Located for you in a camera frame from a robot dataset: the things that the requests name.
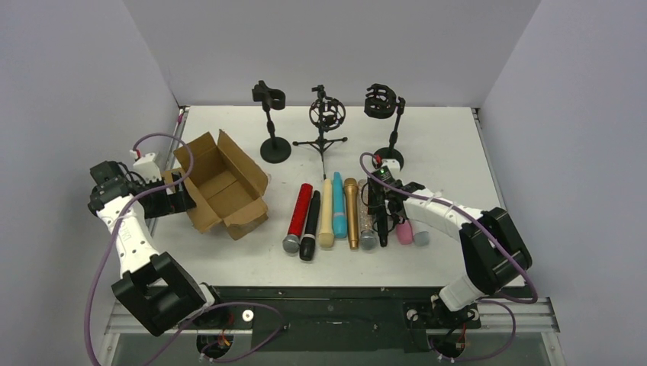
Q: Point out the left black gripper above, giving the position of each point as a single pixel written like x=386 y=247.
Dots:
x=170 y=200

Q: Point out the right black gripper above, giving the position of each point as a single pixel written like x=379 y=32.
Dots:
x=378 y=203

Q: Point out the slim black microphone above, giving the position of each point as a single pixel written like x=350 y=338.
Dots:
x=381 y=224

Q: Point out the gold microphone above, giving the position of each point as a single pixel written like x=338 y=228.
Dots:
x=351 y=191

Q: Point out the pink microphone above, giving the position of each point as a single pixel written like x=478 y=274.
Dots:
x=404 y=233

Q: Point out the silver glitter microphone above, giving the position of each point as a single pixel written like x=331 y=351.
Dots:
x=368 y=239

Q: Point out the blue microphone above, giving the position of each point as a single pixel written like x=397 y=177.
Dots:
x=339 y=212

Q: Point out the white grey microphone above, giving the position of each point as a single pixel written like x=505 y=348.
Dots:
x=421 y=237

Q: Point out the cream microphone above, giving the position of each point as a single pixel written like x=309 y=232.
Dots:
x=325 y=235

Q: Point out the brown cardboard box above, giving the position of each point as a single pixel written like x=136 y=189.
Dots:
x=226 y=185

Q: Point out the red glitter microphone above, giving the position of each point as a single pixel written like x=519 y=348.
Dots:
x=292 y=240

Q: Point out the tripod shock mount stand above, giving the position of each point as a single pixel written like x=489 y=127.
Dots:
x=326 y=114

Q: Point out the clip mic stand round base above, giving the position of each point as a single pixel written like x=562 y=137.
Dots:
x=275 y=149

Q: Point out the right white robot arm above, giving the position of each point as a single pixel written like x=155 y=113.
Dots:
x=493 y=251

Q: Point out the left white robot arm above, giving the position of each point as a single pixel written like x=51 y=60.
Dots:
x=153 y=286

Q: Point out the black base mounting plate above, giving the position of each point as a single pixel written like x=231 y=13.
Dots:
x=337 y=319

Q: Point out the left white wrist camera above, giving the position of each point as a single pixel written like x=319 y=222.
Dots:
x=145 y=165

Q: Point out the shock mount stand round base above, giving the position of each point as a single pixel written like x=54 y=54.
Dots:
x=381 y=102

